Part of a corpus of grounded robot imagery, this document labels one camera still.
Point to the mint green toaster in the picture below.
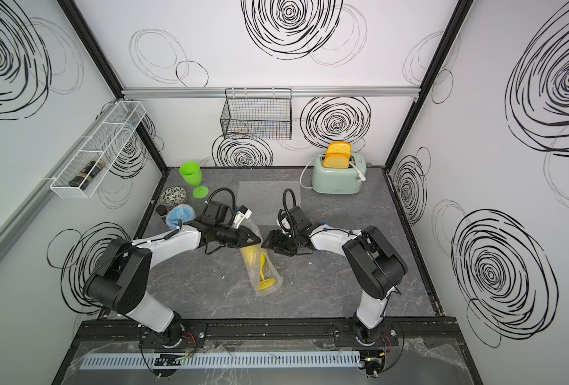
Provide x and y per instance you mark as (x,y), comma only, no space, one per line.
(340,181)

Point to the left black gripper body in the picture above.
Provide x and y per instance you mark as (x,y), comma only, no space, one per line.
(227,235)

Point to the front toast slice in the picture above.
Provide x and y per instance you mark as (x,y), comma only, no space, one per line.
(336,161)

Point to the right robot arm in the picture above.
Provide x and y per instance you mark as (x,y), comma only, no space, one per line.
(376,265)

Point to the white wire shelf basket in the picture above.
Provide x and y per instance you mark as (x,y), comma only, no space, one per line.
(113,140)

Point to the blue plastic wine glass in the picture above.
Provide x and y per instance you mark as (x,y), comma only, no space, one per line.
(179,214)

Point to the white slotted cable duct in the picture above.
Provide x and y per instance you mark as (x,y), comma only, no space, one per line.
(221,360)

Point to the toast slice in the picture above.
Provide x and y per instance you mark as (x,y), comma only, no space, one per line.
(343,149)
(336,161)

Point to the back toast slice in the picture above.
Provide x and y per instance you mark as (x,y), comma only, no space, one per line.
(343,149)

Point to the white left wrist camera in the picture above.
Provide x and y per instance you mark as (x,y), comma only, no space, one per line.
(242,214)

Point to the patterned small bowl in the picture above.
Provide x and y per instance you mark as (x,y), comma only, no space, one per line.
(173,196)

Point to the yellow plastic wine glass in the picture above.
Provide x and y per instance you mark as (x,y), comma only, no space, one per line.
(255,260)

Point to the dark bottle in shelf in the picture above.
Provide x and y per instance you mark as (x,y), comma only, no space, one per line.
(87,174)

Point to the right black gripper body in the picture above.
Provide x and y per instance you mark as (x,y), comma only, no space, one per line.
(287,243)

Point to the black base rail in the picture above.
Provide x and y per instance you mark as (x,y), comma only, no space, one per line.
(195,333)

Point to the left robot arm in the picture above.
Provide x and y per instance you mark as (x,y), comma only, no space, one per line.
(119,279)

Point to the black wire basket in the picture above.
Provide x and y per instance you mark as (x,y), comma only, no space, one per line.
(263,113)

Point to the dark spice bottle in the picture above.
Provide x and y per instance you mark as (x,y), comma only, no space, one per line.
(162,211)

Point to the green plastic wine glass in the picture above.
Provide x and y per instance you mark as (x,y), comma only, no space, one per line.
(192,174)

